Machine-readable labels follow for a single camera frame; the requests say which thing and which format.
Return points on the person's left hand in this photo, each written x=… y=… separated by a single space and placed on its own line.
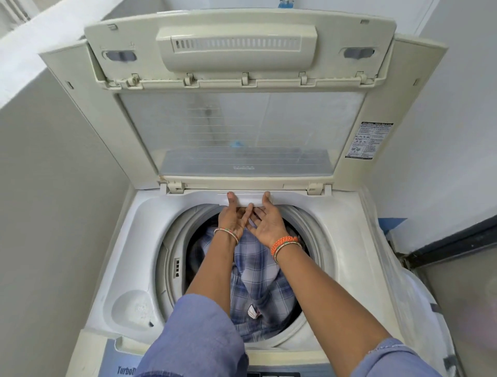
x=231 y=221

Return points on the person's right hand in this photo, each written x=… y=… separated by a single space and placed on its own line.
x=272 y=225

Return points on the blue plaid shirt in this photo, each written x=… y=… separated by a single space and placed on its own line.
x=256 y=283

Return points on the white blue washing machine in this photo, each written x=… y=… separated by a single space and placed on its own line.
x=349 y=241

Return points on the white round laundry hamper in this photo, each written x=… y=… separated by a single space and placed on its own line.
x=423 y=295

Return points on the person's left forearm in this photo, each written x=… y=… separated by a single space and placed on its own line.
x=213 y=272

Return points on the person's right forearm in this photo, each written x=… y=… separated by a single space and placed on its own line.
x=330 y=303

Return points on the person's blue tunic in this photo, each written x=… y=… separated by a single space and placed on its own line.
x=194 y=338

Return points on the thin multicolour bangle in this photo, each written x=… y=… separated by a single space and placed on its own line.
x=227 y=232

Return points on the beaded green red bangle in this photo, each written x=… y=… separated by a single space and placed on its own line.
x=289 y=246

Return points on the white drain pipes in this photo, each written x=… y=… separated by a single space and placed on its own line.
x=17 y=9

